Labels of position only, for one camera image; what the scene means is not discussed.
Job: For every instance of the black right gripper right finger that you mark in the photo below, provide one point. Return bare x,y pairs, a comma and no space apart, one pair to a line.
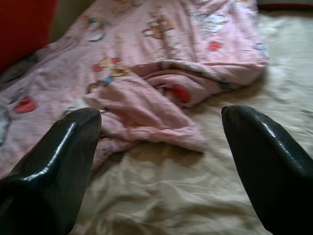
276,171

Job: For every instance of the beige floral bed sheet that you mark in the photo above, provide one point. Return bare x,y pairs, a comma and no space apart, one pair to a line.
183,191

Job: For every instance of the pink cartoon print quilt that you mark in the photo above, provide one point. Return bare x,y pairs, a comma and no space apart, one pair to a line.
134,61

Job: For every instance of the long red cushion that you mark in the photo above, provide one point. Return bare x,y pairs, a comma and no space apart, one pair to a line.
22,29

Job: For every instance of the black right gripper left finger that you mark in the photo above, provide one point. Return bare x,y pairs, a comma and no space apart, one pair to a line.
49,176

